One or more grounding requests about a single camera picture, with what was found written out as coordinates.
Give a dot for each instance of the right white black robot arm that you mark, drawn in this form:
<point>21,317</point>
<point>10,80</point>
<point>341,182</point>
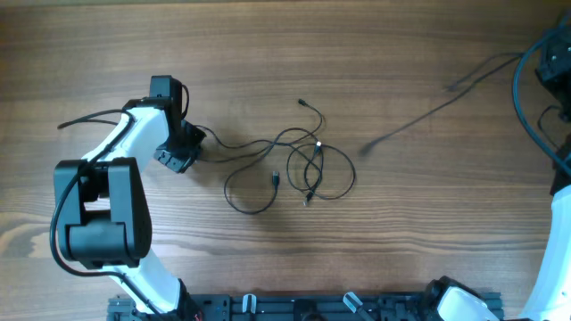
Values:
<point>550,297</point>

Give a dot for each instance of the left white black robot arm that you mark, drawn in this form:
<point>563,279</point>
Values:
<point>102,225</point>

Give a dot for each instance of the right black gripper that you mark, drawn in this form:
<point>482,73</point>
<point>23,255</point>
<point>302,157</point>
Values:
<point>553,68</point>

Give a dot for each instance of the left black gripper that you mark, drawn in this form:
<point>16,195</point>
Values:
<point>177,164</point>

